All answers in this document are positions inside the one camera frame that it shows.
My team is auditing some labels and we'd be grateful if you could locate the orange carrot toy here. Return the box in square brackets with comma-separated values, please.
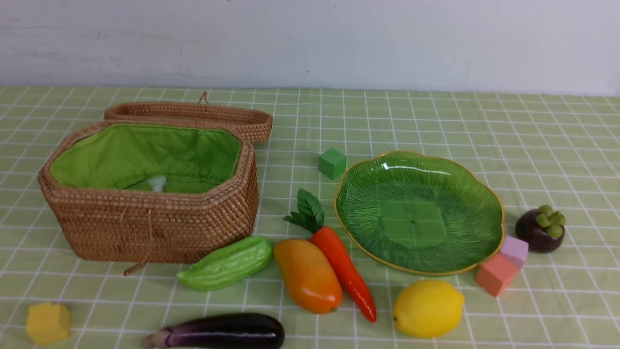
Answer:
[284, 189, 378, 323]

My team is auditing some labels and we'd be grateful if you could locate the green bitter gourd toy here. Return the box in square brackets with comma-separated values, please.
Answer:
[176, 236, 273, 292]

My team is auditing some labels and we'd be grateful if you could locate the orange mango toy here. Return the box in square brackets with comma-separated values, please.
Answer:
[273, 239, 343, 315]

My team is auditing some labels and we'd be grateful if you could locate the purple eggplant toy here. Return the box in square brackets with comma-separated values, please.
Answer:
[142, 312, 286, 349]

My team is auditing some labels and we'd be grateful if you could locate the yellow lemon toy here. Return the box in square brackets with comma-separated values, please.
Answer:
[392, 280, 465, 339]

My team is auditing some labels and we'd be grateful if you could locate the green foam cube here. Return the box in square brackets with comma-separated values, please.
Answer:
[317, 148, 347, 180]

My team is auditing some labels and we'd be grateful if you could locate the woven wicker basket lid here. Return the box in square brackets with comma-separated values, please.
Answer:
[104, 91, 273, 143]

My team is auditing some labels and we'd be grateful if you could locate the green glass leaf plate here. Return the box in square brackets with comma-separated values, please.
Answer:
[334, 151, 506, 277]

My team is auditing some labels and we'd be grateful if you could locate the woven wicker basket green lining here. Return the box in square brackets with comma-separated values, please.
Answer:
[38, 121, 259, 275]

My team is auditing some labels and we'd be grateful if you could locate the pink foam cube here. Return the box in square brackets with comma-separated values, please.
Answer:
[475, 254, 520, 298]

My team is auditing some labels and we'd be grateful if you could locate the lilac foam cube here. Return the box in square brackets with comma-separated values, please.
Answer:
[499, 236, 529, 269]

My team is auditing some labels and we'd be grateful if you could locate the dark purple mangosteen toy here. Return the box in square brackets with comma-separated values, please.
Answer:
[514, 204, 566, 254]

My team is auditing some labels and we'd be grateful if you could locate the yellow foam block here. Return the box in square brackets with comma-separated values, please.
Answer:
[26, 302, 71, 347]

